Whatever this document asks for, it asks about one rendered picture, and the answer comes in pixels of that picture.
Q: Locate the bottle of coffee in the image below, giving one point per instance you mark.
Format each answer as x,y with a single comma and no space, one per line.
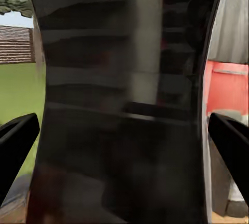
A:
124,134

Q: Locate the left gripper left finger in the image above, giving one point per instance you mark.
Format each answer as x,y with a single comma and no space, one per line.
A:
16,139

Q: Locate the fixed window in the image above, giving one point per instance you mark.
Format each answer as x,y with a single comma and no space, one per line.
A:
22,91

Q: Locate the coffee maker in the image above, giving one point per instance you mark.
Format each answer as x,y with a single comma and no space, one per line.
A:
226,196

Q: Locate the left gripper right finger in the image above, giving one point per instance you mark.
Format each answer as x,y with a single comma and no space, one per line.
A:
232,140

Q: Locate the cabinet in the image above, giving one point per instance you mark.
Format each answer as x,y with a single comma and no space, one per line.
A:
230,38

